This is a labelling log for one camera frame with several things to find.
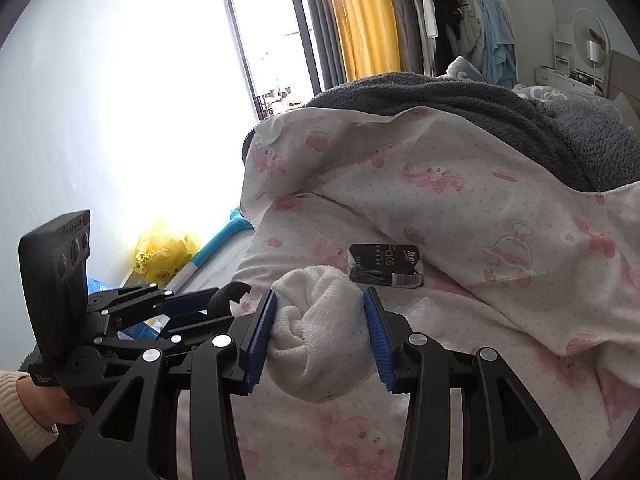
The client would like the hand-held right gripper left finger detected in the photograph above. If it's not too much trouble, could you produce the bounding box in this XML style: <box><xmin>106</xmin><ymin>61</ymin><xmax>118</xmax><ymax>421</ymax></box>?
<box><xmin>57</xmin><ymin>289</ymin><xmax>279</xmax><ymax>480</ymax></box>

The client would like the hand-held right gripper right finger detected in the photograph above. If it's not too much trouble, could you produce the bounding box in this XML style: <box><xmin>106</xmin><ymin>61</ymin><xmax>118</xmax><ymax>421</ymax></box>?
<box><xmin>362</xmin><ymin>287</ymin><xmax>584</xmax><ymax>480</ymax></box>

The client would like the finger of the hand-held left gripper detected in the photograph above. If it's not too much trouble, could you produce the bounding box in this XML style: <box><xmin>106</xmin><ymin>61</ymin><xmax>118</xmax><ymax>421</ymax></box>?
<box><xmin>89</xmin><ymin>283</ymin><xmax>217</xmax><ymax>317</ymax></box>
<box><xmin>102</xmin><ymin>310</ymin><xmax>237</xmax><ymax>357</ymax></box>

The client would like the white sock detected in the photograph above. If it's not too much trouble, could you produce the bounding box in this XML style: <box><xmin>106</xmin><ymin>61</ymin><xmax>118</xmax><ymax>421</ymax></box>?
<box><xmin>264</xmin><ymin>266</ymin><xmax>381</xmax><ymax>404</ymax></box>

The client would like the person's left forearm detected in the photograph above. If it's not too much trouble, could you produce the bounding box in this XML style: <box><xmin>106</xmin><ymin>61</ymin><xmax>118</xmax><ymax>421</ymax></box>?
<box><xmin>0</xmin><ymin>370</ymin><xmax>61</xmax><ymax>462</ymax></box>

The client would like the person's left hand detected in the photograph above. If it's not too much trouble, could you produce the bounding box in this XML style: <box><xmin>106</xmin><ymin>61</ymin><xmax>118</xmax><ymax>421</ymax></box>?
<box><xmin>22</xmin><ymin>382</ymin><xmax>84</xmax><ymax>429</ymax></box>

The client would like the blue packet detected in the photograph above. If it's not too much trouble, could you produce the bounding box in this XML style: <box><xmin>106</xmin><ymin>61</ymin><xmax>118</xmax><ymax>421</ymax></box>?
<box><xmin>87</xmin><ymin>275</ymin><xmax>168</xmax><ymax>342</ymax></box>

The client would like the yellow plastic bag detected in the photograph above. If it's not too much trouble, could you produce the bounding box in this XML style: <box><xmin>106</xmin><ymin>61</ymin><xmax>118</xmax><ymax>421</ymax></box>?
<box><xmin>132</xmin><ymin>219</ymin><xmax>204</xmax><ymax>282</ymax></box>

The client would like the teal plush claw toy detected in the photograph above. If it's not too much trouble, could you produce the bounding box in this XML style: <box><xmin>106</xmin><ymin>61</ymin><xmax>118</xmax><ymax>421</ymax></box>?
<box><xmin>164</xmin><ymin>207</ymin><xmax>257</xmax><ymax>292</ymax></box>

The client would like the black packet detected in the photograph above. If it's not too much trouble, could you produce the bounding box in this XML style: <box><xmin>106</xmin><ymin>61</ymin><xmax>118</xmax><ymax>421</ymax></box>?
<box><xmin>348</xmin><ymin>243</ymin><xmax>425</xmax><ymax>290</ymax></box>

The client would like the pink printed blanket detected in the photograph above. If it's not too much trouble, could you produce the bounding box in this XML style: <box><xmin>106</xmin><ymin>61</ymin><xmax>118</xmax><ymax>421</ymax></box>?
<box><xmin>172</xmin><ymin>106</ymin><xmax>640</xmax><ymax>480</ymax></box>

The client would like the grey fleece blanket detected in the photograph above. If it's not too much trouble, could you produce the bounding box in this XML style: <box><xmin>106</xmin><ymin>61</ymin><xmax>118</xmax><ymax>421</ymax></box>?
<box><xmin>241</xmin><ymin>72</ymin><xmax>640</xmax><ymax>193</ymax></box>

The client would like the glass balcony door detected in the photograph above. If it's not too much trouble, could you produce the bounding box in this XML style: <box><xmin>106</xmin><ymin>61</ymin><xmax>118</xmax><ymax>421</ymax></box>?
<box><xmin>215</xmin><ymin>0</ymin><xmax>323</xmax><ymax>123</ymax></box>

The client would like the blue plush pillow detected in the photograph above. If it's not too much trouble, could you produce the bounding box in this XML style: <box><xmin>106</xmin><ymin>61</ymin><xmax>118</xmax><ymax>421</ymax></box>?
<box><xmin>446</xmin><ymin>56</ymin><xmax>487</xmax><ymax>82</ymax></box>

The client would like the blue printed pillow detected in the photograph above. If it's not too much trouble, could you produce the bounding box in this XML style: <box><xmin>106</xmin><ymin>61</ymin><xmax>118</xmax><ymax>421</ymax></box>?
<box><xmin>512</xmin><ymin>84</ymin><xmax>568</xmax><ymax>103</ymax></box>

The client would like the grey curtain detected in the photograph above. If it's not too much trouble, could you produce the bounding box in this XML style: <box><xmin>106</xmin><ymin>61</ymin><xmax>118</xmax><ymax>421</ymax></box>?
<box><xmin>292</xmin><ymin>0</ymin><xmax>346</xmax><ymax>95</ymax></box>

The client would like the grey hanging garment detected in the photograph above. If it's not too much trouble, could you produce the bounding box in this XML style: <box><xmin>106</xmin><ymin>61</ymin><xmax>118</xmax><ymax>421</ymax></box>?
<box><xmin>389</xmin><ymin>0</ymin><xmax>423</xmax><ymax>75</ymax></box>

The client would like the light blue hanging garment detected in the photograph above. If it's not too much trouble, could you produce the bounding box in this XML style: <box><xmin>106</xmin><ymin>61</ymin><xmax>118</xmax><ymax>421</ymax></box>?
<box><xmin>476</xmin><ymin>0</ymin><xmax>518</xmax><ymax>90</ymax></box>

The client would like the white vanity table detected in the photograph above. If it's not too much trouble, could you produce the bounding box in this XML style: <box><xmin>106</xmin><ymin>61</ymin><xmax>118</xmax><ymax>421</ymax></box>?
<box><xmin>535</xmin><ymin>62</ymin><xmax>608</xmax><ymax>95</ymax></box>

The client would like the yellow curtain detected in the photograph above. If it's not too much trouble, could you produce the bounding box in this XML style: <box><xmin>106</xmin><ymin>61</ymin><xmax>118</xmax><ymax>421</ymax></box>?
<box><xmin>320</xmin><ymin>0</ymin><xmax>403</xmax><ymax>82</ymax></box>

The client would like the black hanging garment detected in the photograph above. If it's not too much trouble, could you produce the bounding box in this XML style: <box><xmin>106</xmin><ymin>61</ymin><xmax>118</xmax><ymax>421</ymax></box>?
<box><xmin>410</xmin><ymin>0</ymin><xmax>466</xmax><ymax>77</ymax></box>

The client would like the white hanging jacket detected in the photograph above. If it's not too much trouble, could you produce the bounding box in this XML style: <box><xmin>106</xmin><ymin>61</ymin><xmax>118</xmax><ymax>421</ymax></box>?
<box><xmin>439</xmin><ymin>0</ymin><xmax>487</xmax><ymax>63</ymax></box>

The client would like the grey padded headboard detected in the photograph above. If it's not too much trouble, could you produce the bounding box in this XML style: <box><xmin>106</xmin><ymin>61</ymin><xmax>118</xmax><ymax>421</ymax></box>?
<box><xmin>606</xmin><ymin>51</ymin><xmax>640</xmax><ymax>126</ymax></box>

